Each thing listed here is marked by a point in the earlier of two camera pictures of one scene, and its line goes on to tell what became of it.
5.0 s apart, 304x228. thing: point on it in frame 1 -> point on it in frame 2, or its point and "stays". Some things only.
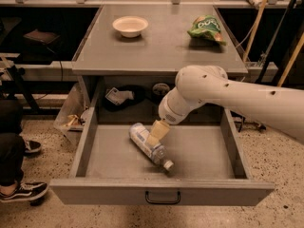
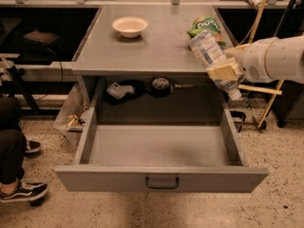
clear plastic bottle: [140, 135] -> [210, 52]
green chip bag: [207, 27] stays
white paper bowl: [130, 26] stays
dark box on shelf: [46, 37] stays
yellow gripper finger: [153, 141] -> [235, 51]
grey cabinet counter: [156, 41] stays
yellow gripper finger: [161, 129] -> [226, 70]
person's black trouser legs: [12, 147] stays
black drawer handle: [148, 200] -> [176, 185]
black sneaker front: [26, 192] stays
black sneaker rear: [31, 145] stays
